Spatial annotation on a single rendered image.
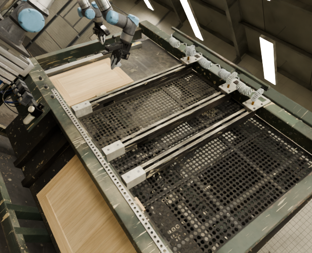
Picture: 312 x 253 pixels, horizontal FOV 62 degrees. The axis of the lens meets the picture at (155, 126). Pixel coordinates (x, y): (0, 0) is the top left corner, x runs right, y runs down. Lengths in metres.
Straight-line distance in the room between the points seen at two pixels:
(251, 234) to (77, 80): 1.68
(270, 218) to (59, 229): 1.30
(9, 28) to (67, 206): 1.15
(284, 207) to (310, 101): 5.57
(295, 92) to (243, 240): 5.95
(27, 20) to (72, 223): 1.23
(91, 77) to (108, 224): 1.20
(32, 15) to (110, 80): 0.91
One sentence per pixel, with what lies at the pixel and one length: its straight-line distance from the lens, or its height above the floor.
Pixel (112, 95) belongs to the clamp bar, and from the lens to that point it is 1.97.
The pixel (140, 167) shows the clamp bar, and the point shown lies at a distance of 1.50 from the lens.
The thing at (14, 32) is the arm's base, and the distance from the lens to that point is 1.67.
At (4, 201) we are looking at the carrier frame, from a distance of 2.07.
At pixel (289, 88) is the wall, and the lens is 7.16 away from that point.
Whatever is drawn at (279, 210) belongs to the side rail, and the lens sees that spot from 1.54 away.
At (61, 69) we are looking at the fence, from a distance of 2.40.
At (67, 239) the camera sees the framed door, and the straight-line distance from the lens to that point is 1.91.
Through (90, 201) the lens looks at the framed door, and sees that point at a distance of 1.82.
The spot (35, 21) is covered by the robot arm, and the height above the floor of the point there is 1.21.
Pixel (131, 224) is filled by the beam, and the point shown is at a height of 0.83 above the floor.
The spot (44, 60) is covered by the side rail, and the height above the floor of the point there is 0.94.
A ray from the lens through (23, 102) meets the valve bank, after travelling 2.11.
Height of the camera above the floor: 1.31
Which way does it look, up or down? 2 degrees down
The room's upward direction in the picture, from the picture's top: 44 degrees clockwise
